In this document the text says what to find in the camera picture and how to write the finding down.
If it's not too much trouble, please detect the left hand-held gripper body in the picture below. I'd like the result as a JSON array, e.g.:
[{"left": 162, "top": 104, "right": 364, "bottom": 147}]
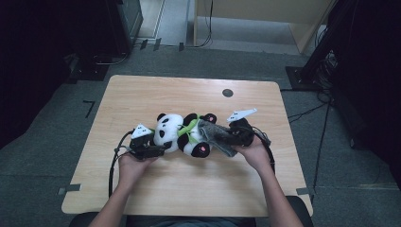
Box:
[{"left": 129, "top": 123, "right": 166, "bottom": 161}]

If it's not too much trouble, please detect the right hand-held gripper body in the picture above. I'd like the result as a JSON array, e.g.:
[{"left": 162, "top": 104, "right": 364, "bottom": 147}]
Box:
[{"left": 226, "top": 108, "right": 258, "bottom": 148}]

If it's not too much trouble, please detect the panda plush toy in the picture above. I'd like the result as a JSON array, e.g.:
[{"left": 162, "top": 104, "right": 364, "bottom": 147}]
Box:
[{"left": 152, "top": 113, "right": 218, "bottom": 159}]

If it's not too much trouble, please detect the grey fluffy cloth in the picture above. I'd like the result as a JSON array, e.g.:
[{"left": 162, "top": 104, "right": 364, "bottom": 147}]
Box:
[{"left": 198, "top": 119, "right": 239, "bottom": 158}]

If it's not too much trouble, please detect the person's left hand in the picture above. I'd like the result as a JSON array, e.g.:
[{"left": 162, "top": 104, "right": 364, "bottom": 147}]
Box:
[{"left": 117, "top": 152, "right": 159, "bottom": 191}]

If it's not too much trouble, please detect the person's right hand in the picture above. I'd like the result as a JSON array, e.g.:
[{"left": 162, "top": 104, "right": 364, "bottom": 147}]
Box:
[{"left": 235, "top": 135, "right": 274, "bottom": 175}]

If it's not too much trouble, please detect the black floor tape mark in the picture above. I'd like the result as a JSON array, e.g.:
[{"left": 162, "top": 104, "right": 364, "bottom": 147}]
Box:
[{"left": 82, "top": 99, "right": 96, "bottom": 119}]

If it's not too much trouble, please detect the person's lap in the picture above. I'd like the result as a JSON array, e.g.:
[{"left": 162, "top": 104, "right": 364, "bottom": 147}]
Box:
[{"left": 126, "top": 216, "right": 258, "bottom": 227}]

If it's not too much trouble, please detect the black metal stand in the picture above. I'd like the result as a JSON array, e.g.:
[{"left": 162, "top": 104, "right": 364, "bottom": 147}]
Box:
[{"left": 285, "top": 0, "right": 358, "bottom": 93}]

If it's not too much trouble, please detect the grey floor tape strip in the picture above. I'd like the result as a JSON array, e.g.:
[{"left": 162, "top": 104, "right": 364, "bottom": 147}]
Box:
[
  {"left": 57, "top": 183, "right": 82, "bottom": 196},
  {"left": 296, "top": 186, "right": 317, "bottom": 196}
]

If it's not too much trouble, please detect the black floor plate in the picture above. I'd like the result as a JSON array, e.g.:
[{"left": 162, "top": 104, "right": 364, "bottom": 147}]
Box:
[{"left": 66, "top": 53, "right": 111, "bottom": 83}]

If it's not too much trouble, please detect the black chair armrest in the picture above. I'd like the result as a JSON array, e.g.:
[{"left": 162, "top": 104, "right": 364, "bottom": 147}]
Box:
[
  {"left": 69, "top": 211, "right": 99, "bottom": 227},
  {"left": 285, "top": 195, "right": 314, "bottom": 227}
]

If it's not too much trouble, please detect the black cabinet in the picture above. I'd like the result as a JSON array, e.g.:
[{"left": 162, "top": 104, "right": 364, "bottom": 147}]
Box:
[{"left": 103, "top": 0, "right": 145, "bottom": 57}]

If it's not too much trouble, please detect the light wooden cabinet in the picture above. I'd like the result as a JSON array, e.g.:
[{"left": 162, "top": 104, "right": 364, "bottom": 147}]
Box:
[{"left": 192, "top": 0, "right": 336, "bottom": 55}]

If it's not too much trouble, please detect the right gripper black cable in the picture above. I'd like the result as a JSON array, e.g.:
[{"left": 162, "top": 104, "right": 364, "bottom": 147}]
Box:
[{"left": 252, "top": 126, "right": 276, "bottom": 175}]

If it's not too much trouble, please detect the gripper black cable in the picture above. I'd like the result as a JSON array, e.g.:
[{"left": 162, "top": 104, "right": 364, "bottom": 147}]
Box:
[
  {"left": 108, "top": 130, "right": 135, "bottom": 199},
  {"left": 252, "top": 126, "right": 276, "bottom": 175}
]

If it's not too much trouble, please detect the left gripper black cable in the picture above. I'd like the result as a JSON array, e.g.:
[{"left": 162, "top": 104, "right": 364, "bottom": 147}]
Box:
[{"left": 108, "top": 130, "right": 135, "bottom": 199}]

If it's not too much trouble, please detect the long black floor cable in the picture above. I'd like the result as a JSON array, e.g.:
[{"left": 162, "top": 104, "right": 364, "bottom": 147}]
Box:
[{"left": 311, "top": 100, "right": 332, "bottom": 191}]

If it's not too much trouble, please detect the hanging black cable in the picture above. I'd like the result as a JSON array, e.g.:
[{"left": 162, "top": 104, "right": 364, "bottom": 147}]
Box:
[{"left": 192, "top": 0, "right": 215, "bottom": 49}]

